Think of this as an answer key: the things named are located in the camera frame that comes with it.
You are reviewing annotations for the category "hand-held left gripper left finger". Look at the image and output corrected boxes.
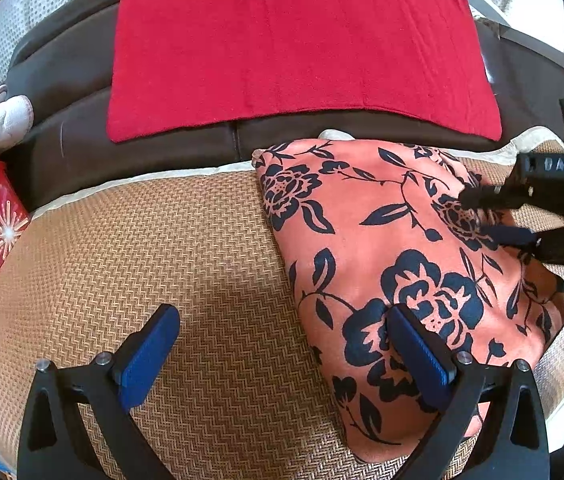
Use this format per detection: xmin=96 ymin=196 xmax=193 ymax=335
xmin=17 ymin=304 xmax=181 ymax=480

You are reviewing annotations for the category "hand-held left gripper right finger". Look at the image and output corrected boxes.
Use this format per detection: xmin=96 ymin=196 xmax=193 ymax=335
xmin=386 ymin=305 xmax=550 ymax=480

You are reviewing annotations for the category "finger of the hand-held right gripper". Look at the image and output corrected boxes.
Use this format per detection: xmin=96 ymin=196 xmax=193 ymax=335
xmin=459 ymin=181 xmax=530 ymax=212
xmin=479 ymin=225 xmax=539 ymax=249

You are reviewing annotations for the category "orange black floral garment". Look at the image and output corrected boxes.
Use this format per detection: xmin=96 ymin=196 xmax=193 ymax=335
xmin=252 ymin=137 xmax=564 ymax=463

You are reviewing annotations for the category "woven straw mat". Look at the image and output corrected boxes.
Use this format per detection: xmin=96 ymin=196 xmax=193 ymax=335
xmin=0 ymin=155 xmax=564 ymax=480

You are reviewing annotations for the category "grey ledge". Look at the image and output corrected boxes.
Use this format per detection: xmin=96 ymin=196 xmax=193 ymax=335
xmin=471 ymin=0 xmax=564 ymax=97

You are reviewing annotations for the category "cream cloth under mat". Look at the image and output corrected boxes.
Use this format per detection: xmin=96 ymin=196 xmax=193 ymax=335
xmin=27 ymin=126 xmax=564 ymax=221

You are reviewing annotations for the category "dark brown sofa backrest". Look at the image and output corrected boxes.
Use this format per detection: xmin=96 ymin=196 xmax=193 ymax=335
xmin=0 ymin=0 xmax=564 ymax=211

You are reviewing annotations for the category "red towel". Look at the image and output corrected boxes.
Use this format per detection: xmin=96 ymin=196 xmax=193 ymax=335
xmin=106 ymin=0 xmax=503 ymax=144

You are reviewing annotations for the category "white curtain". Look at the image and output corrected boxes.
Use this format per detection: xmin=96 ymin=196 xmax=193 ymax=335
xmin=0 ymin=0 xmax=134 ymax=111

